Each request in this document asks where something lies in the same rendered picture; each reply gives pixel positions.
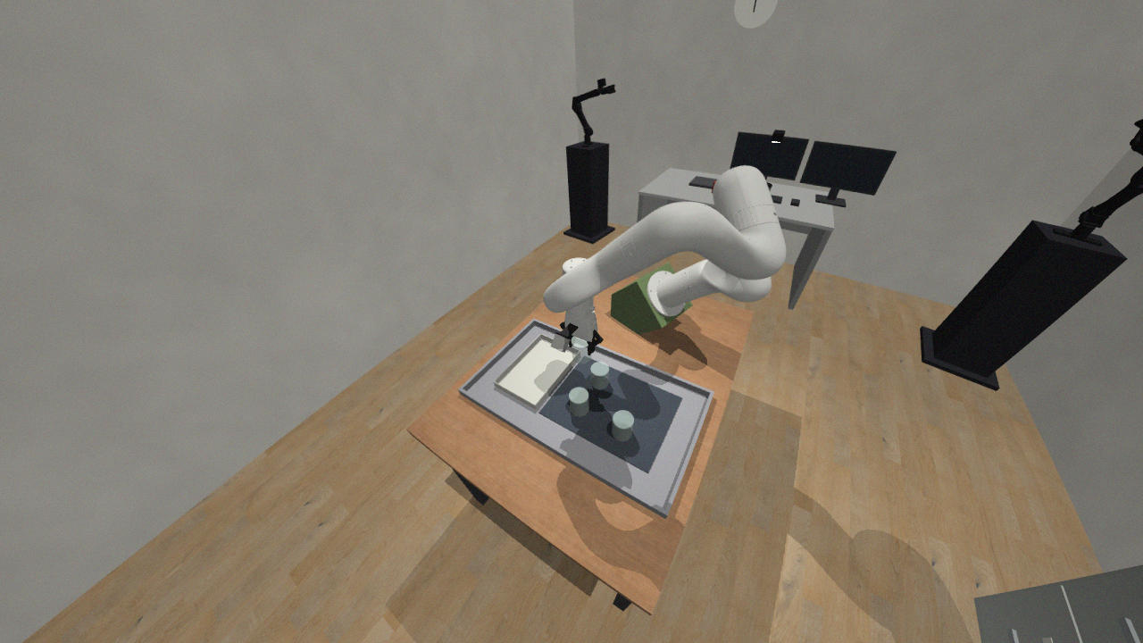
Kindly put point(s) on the clear glass jar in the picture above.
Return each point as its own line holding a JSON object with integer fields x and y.
{"x": 622, "y": 425}
{"x": 579, "y": 401}
{"x": 579, "y": 349}
{"x": 599, "y": 375}

